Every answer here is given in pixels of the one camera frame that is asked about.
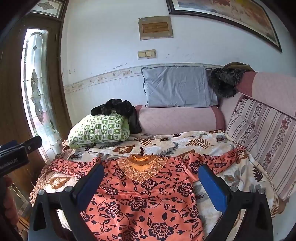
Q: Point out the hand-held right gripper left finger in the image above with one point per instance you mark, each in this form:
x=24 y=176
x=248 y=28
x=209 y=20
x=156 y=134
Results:
x=91 y=183

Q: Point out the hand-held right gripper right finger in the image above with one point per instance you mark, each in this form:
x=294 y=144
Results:
x=212 y=187

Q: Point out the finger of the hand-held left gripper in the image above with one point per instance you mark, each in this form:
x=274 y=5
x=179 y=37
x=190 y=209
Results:
x=33 y=143

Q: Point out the orange floral garment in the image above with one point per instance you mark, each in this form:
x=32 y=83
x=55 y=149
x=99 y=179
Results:
x=143 y=197

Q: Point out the person's left hand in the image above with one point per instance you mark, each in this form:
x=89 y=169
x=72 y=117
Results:
x=8 y=182

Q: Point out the brown quilted bedcover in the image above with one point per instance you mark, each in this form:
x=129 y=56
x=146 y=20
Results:
x=38 y=185

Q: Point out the green patterned pillow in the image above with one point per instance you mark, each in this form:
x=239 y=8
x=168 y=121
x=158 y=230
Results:
x=99 y=129

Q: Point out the wooden door with stained glass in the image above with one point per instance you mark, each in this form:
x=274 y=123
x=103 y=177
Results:
x=13 y=92

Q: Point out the leaf print fleece blanket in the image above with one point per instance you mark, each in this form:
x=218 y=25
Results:
x=161 y=143

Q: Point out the striped floral cushion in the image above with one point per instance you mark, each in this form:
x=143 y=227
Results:
x=263 y=139

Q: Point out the pink sofa backrest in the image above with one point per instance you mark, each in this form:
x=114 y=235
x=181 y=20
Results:
x=175 y=120

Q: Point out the black cloth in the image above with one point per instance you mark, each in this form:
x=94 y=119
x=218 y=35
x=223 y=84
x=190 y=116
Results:
x=129 y=111

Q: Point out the grey pillow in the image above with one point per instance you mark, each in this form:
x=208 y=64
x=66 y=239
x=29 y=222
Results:
x=178 y=88

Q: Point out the dark furry cushion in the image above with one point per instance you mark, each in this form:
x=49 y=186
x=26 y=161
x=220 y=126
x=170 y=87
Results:
x=225 y=81

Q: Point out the brown cloth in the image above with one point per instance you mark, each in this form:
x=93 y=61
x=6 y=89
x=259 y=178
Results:
x=240 y=66

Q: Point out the stained glass transom window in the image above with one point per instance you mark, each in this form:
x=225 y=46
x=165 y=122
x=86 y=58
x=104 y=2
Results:
x=47 y=5

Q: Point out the framed painting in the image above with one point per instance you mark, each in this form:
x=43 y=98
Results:
x=231 y=14

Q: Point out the cream light switch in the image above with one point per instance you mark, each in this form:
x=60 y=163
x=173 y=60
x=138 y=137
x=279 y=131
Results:
x=146 y=53

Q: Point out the framed wall plaque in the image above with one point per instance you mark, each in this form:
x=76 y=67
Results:
x=155 y=27

